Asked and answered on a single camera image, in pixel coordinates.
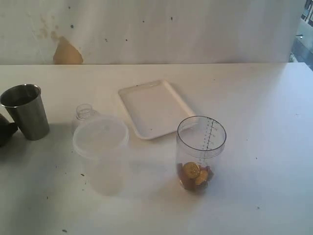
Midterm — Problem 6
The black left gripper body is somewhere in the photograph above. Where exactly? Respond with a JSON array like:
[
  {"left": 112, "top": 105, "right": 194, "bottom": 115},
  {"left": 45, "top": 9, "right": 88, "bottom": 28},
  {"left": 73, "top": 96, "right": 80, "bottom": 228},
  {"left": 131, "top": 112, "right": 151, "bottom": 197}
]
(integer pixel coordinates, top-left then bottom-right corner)
[{"left": 0, "top": 114, "right": 18, "bottom": 147}]

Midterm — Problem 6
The stainless steel cup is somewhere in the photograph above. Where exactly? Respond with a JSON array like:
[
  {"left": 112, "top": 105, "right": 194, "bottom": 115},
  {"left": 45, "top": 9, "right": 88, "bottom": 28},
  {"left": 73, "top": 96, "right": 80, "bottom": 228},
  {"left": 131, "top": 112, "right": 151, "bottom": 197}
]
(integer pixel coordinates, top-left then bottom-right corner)
[{"left": 0, "top": 84, "right": 49, "bottom": 141}]

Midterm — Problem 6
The gold coin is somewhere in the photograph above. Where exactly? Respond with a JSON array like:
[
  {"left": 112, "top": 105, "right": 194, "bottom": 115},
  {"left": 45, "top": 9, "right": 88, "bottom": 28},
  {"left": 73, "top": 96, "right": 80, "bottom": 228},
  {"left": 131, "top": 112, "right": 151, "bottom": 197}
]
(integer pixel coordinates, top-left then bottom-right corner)
[
  {"left": 195, "top": 170, "right": 208, "bottom": 185},
  {"left": 183, "top": 162, "right": 200, "bottom": 179}
]

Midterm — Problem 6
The clear plastic shaker lid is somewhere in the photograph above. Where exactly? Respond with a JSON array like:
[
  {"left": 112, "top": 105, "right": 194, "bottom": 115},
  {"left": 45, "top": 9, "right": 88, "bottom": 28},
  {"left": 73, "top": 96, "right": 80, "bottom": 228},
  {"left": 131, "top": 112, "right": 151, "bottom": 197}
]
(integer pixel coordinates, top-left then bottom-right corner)
[{"left": 71, "top": 103, "right": 100, "bottom": 134}]

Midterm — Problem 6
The clear graduated shaker cup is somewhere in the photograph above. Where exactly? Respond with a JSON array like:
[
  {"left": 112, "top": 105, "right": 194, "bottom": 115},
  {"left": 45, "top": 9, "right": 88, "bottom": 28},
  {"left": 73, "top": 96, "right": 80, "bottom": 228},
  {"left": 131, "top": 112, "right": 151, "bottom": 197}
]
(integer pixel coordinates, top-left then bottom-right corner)
[{"left": 176, "top": 116, "right": 227, "bottom": 194}]

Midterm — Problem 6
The frosted plastic deli container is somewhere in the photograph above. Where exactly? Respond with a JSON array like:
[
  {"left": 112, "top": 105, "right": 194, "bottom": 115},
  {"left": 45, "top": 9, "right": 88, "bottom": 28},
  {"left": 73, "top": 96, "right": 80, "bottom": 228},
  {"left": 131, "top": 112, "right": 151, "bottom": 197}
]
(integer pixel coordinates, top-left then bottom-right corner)
[{"left": 72, "top": 115, "right": 129, "bottom": 196}]

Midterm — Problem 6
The white rectangular tray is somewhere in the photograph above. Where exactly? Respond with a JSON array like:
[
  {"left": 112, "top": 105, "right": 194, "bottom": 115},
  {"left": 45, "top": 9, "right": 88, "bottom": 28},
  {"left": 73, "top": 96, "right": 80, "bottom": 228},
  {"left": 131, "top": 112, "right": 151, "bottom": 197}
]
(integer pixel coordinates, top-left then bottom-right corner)
[{"left": 118, "top": 80, "right": 196, "bottom": 140}]

